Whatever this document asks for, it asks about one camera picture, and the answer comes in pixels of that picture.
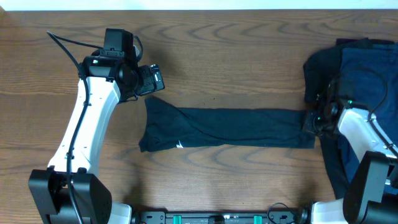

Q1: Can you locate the dark teal t-shirt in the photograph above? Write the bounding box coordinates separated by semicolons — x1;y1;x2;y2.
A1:
139;98;315;152

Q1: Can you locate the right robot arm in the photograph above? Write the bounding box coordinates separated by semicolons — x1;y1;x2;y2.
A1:
303;100;397;223

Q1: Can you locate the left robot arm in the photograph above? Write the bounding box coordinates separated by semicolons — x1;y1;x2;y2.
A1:
28;56;164;223

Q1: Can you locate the black garment in pile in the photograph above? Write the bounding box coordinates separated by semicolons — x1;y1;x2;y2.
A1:
303;39;397;199

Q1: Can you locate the blue garment in pile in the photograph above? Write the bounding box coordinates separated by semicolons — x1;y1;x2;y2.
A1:
337;43;398;184

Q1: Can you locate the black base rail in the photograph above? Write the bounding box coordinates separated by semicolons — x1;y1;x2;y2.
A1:
108;202;312;224

